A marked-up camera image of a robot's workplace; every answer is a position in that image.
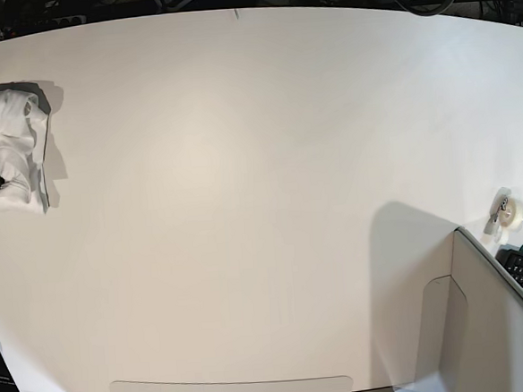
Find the white printed t-shirt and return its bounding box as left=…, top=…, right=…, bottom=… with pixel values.
left=0, top=81, right=52, bottom=214

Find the clear tape dispenser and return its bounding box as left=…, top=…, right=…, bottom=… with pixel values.
left=483, top=187, right=523, bottom=245

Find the grey cardboard box right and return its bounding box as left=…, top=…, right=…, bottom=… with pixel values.
left=394, top=228, right=523, bottom=392

